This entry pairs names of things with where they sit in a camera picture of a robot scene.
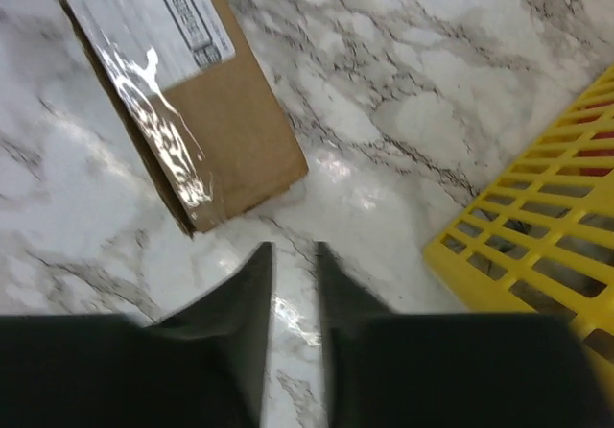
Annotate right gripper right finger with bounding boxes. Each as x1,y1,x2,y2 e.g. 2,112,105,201
316,242,613,427

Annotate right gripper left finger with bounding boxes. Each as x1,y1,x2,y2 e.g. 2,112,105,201
1,243,273,427

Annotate brown cardboard express box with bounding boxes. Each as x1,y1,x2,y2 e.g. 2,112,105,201
57,0,308,235

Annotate yellow plastic basket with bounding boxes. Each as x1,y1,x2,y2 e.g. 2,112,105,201
423,70,613,380

